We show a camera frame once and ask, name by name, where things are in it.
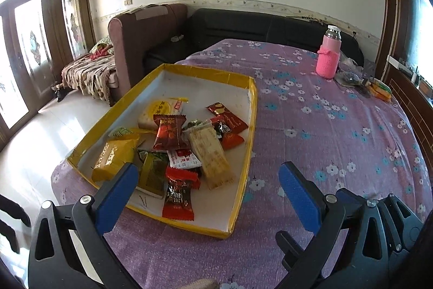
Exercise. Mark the salted egg yolk biscuit pack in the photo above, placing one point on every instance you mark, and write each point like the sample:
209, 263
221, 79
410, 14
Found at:
160, 106

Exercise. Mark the pink knit-sleeved thermos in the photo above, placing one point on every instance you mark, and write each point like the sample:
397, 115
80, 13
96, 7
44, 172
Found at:
329, 53

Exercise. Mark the wooden glass door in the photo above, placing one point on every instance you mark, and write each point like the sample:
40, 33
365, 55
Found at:
38, 39

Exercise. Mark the dark red date snack packet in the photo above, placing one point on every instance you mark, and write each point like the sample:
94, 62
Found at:
169, 133

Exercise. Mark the patterned blanket daybed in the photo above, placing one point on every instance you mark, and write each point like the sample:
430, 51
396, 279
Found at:
94, 73

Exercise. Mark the orange cracker packs stack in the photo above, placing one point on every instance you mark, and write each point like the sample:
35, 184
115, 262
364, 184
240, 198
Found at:
380, 90

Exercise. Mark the brown armchair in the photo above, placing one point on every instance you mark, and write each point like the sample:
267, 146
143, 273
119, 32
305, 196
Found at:
135, 32

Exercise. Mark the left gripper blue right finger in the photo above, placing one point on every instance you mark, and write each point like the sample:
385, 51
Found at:
320, 214

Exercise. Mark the dark red slim snack bar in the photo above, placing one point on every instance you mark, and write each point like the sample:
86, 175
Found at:
236, 124

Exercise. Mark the clear bag of dark seeds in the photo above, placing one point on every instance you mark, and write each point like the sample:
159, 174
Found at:
347, 79

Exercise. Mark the green pea snack packet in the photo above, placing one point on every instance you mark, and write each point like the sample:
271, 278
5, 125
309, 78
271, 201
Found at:
152, 175

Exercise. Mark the beige cracker packet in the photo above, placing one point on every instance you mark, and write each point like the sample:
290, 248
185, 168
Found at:
206, 146

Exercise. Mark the wooden brick-pattern cabinet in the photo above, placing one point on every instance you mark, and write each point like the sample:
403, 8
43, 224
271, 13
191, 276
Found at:
416, 107

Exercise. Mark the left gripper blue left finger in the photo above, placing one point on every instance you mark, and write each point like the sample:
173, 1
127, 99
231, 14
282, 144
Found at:
95, 216

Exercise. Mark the red black candy packet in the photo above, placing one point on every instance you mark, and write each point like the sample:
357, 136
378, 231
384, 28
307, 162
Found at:
178, 202

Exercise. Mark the gold foil snack packet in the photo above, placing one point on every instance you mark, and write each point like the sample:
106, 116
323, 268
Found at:
114, 155

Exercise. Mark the yellow-edged cardboard tray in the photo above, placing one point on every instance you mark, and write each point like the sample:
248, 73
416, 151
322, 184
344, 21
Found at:
216, 211

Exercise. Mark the black leather sofa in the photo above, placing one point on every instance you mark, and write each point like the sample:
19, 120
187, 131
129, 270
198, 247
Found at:
207, 27

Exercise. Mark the purple floral tablecloth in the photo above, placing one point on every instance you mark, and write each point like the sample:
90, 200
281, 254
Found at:
336, 137

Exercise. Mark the orange red small packet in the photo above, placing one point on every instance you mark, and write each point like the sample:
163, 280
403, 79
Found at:
231, 140

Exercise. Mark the red white snack packet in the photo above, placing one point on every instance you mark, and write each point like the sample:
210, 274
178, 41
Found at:
183, 159

